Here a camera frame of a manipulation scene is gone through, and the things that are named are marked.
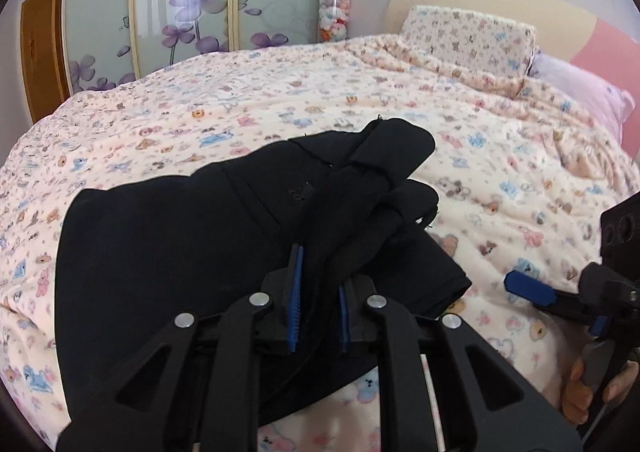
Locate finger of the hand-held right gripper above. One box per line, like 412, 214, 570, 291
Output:
504, 270, 601, 328

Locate bear printed pillow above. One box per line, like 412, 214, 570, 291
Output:
400, 4, 538, 80

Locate bear printed blanket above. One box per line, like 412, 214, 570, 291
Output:
0, 32, 640, 452

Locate wooden door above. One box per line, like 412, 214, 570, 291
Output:
20, 0, 68, 125

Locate black pants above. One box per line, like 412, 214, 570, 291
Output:
54, 116, 473, 438

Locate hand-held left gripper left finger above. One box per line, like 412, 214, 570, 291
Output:
56, 244, 306, 452

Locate clear tube of plush toys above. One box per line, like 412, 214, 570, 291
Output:
318, 0, 353, 44

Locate lilac pillow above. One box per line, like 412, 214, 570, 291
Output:
527, 54, 637, 143

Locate person's right hand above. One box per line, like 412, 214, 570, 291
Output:
560, 347, 640, 428

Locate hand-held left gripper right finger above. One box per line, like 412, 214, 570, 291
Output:
337, 277, 583, 452

